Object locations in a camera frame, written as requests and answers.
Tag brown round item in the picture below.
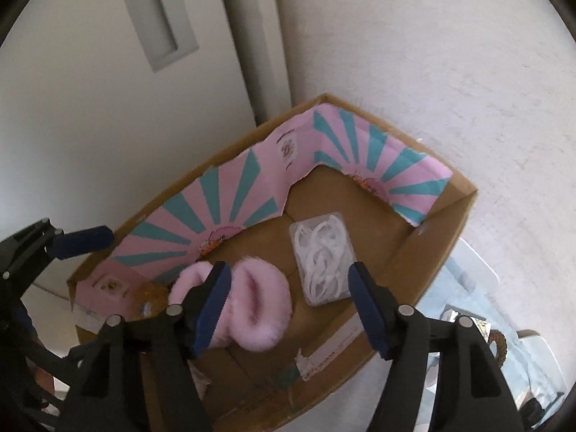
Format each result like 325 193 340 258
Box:
135 281 175 321

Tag cardboard box with pink lining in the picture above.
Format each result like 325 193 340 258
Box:
67 94 478 432

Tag clear pack of white ties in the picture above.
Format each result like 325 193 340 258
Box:
288 211 352 307

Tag light blue floral cloth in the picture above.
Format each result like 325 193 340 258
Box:
405 238 568 432

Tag pink fluffy earmuffs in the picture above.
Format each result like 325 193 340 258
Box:
168 256 293 352

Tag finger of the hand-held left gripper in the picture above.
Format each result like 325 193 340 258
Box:
0 218 114 300

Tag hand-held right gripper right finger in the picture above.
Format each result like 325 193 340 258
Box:
348 261 527 432

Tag brown hair tie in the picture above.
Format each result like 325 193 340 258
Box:
488 329 508 367

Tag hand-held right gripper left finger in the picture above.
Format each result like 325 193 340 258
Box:
58 261 232 432

